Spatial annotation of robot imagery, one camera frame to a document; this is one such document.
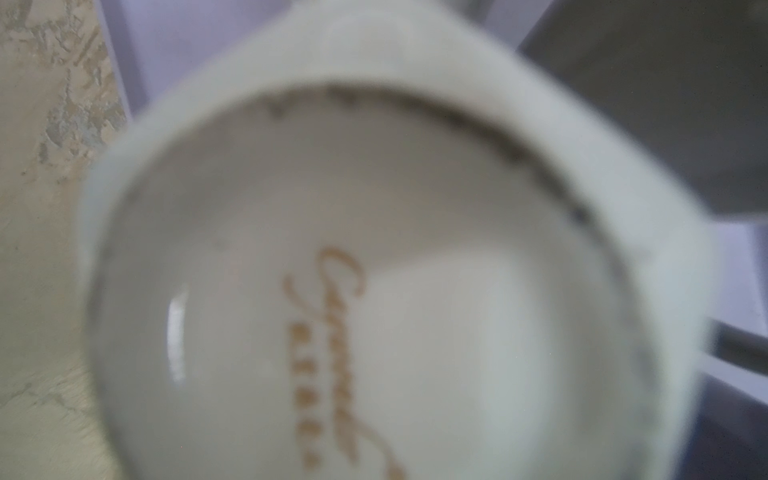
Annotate purple ceramic mug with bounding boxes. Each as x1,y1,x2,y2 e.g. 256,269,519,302
677,377,767,480

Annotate white patterned mug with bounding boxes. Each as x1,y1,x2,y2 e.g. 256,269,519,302
76,0,721,480

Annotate grey ceramic mug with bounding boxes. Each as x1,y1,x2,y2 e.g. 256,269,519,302
521,1,767,216

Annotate lavender plastic tray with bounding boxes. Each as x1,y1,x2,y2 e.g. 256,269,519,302
95,0,768,480

